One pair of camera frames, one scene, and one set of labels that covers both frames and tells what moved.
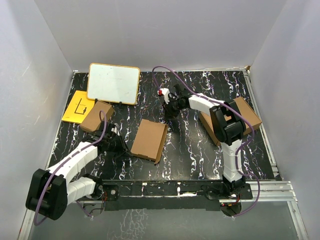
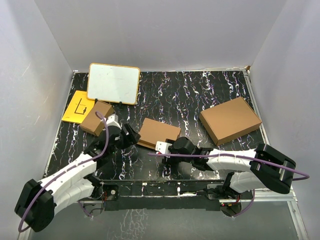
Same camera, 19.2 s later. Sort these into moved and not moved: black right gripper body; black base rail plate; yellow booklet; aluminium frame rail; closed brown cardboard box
Moved: black right gripper body
Not moved: yellow booklet; black base rail plate; aluminium frame rail; closed brown cardboard box
